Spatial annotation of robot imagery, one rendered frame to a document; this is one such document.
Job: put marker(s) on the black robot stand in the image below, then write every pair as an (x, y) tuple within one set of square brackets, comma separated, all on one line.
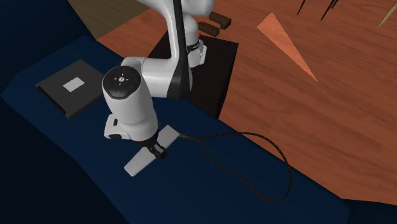
[(217, 71)]

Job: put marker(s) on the dark brown block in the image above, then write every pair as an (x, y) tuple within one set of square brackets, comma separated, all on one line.
[(209, 29), (220, 19)]

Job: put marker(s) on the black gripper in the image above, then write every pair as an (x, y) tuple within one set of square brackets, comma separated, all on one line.
[(149, 143)]

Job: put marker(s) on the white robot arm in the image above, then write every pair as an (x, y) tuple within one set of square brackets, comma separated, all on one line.
[(133, 102)]

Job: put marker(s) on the black book with grey label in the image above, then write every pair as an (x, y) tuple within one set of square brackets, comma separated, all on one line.
[(59, 99)]

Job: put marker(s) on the white flat rectangular device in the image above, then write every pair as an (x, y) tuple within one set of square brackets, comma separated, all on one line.
[(138, 164)]

